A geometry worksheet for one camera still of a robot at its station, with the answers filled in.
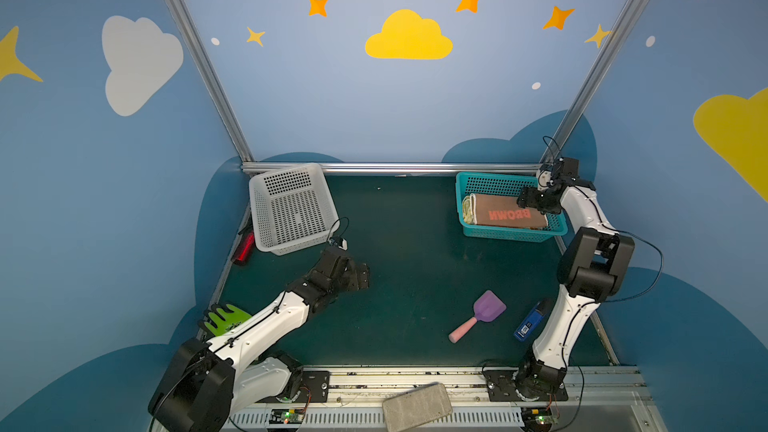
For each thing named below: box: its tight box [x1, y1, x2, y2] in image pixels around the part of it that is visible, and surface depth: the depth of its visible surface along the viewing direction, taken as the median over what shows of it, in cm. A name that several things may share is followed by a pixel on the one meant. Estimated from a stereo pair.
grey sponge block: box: [382, 382, 453, 432], surface depth 70 cm
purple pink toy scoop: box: [448, 290, 507, 344], surface depth 89 cm
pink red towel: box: [474, 193, 548, 229], surface depth 106 cm
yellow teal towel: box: [462, 193, 478, 225], surface depth 106 cm
